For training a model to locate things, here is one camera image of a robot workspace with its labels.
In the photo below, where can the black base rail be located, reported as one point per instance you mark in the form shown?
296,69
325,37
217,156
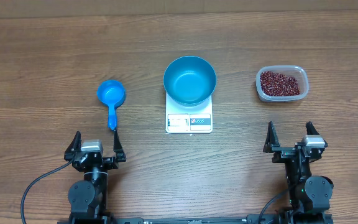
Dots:
250,219

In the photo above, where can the blue plastic measuring scoop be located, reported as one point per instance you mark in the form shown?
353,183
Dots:
112,94

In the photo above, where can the red adzuki beans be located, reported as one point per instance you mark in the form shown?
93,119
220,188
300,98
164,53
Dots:
278,84

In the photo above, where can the white digital kitchen scale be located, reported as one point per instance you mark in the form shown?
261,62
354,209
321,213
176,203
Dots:
193,119

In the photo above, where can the blue metal bowl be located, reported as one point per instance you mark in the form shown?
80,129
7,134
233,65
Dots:
189,80

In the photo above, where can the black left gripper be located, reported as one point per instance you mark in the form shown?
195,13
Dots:
74,145

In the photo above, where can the clear plastic container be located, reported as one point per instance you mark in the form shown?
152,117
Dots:
289,70

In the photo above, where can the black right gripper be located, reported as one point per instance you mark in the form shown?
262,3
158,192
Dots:
283,152

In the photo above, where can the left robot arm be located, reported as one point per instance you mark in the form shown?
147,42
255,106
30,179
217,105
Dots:
88,197

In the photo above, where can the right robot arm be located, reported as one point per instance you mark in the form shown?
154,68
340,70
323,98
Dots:
309,194

